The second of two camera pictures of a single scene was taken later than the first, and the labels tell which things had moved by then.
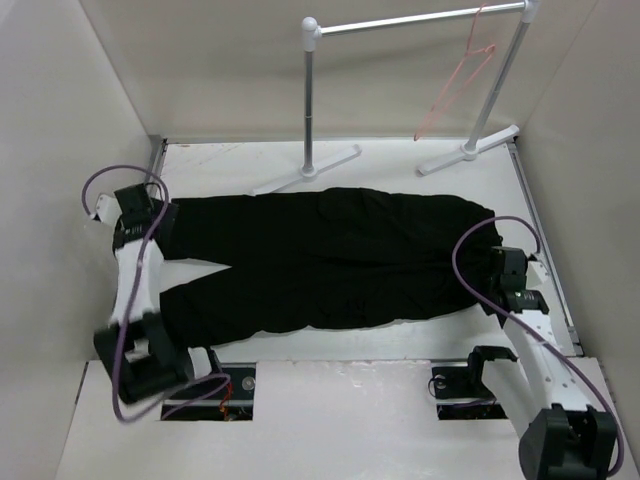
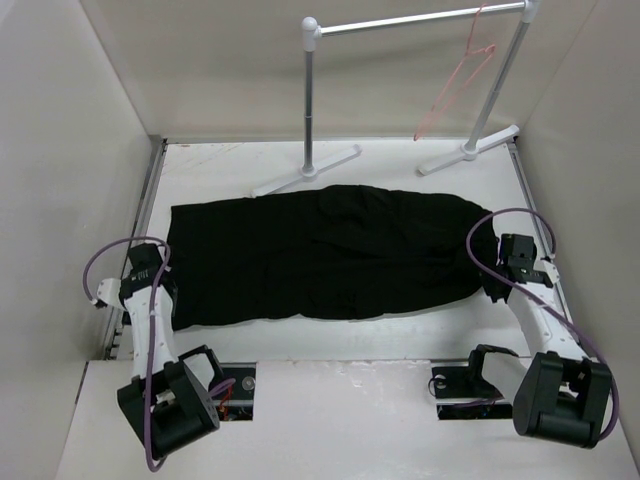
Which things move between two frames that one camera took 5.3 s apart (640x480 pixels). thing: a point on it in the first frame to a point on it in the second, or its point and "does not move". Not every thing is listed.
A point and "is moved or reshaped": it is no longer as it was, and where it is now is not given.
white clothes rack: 311,31 does not move
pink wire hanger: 492,48 does not move
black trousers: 313,259 is moved or reshaped
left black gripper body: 168,222 to 174,295
